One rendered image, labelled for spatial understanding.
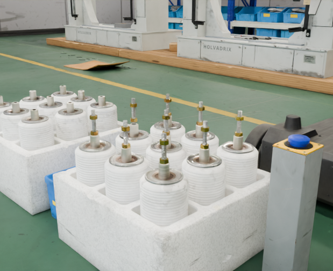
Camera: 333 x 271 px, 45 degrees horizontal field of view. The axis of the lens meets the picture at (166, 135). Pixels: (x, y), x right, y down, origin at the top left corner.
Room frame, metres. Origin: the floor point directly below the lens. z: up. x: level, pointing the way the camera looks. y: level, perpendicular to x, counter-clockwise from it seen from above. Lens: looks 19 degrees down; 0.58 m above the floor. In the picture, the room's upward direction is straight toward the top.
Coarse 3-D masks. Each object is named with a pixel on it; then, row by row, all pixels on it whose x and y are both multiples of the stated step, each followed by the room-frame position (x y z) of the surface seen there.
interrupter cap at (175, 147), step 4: (152, 144) 0.90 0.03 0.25; (156, 144) 0.90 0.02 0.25; (172, 144) 0.91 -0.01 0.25; (176, 144) 0.90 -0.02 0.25; (180, 144) 0.90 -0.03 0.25; (152, 148) 0.87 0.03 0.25; (156, 148) 0.88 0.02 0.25; (160, 148) 0.88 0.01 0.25; (172, 148) 0.88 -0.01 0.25; (176, 148) 0.88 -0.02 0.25; (180, 148) 0.87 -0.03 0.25; (160, 152) 0.86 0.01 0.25; (168, 152) 0.86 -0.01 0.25; (172, 152) 0.86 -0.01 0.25
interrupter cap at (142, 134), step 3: (129, 132) 1.00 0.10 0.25; (138, 132) 1.00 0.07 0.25; (141, 132) 0.99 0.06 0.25; (144, 132) 1.00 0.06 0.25; (147, 132) 0.99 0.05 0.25; (120, 135) 0.97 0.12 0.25; (129, 135) 0.98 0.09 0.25; (141, 135) 0.97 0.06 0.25; (144, 135) 0.97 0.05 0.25; (147, 135) 0.97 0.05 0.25; (129, 138) 0.94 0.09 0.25; (132, 138) 0.95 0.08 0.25; (135, 138) 0.95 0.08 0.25; (138, 138) 0.94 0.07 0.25; (141, 138) 0.95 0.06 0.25; (144, 138) 0.95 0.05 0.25
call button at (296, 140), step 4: (292, 136) 0.74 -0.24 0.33; (296, 136) 0.74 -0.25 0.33; (300, 136) 0.74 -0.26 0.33; (304, 136) 0.74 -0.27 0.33; (288, 140) 0.73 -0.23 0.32; (292, 140) 0.72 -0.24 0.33; (296, 140) 0.72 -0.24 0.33; (300, 140) 0.72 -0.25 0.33; (304, 140) 0.72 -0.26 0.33; (308, 140) 0.72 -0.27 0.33; (292, 144) 0.73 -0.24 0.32; (296, 144) 0.72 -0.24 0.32; (300, 144) 0.71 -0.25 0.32; (304, 144) 0.72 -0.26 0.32
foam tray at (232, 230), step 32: (64, 192) 0.86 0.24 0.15; (96, 192) 0.80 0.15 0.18; (256, 192) 0.81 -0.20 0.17; (64, 224) 0.87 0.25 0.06; (96, 224) 0.77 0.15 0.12; (128, 224) 0.69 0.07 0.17; (192, 224) 0.67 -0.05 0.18; (224, 224) 0.74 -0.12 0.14; (256, 224) 0.82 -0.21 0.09; (96, 256) 0.77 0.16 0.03; (128, 256) 0.69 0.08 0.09; (160, 256) 0.62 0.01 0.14; (192, 256) 0.67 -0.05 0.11; (224, 256) 0.74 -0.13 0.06
